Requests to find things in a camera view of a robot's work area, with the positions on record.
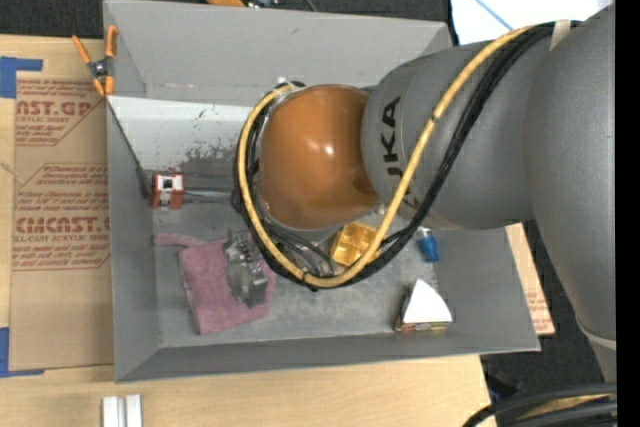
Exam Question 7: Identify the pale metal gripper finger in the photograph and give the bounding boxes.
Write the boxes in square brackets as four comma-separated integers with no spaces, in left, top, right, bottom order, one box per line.
[224,230,251,302]
[245,258,270,309]

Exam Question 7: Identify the yellow shiny box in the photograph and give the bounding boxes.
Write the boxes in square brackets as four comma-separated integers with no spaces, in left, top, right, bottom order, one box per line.
[329,222,380,269]

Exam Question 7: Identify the pink cloth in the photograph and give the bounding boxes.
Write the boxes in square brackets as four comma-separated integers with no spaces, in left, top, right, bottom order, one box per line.
[153,233,277,335]

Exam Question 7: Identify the grey metal bin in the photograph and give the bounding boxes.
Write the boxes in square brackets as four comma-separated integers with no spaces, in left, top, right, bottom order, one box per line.
[102,0,542,384]

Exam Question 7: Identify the red and white small box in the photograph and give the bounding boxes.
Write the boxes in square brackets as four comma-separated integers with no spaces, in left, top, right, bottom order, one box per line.
[150,172,185,211]

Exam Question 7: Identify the small blue cup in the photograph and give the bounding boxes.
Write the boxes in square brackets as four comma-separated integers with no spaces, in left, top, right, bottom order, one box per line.
[416,227,441,264]

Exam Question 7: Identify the white wedge-shaped box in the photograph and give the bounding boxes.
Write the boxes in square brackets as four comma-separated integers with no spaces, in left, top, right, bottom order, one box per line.
[394,278,455,332]

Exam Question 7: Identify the brown cardboard board red print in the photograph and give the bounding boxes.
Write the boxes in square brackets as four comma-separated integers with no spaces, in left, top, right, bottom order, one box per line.
[0,33,557,379]

